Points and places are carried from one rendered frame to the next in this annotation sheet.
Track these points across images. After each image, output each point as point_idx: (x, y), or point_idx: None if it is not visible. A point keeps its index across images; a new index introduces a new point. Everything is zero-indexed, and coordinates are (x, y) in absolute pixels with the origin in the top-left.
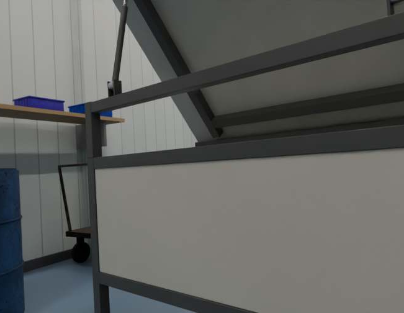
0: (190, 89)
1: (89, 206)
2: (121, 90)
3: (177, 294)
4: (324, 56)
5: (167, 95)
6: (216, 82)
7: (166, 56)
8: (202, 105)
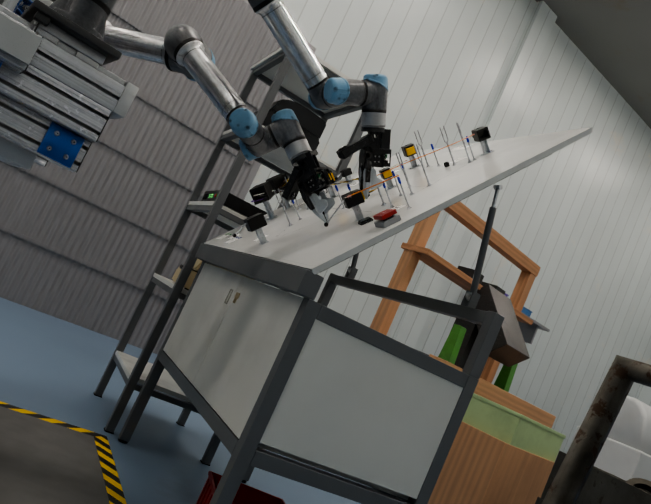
0: (406, 303)
1: (455, 435)
2: (463, 299)
3: None
4: (359, 290)
5: (419, 306)
6: (394, 300)
7: (431, 215)
8: None
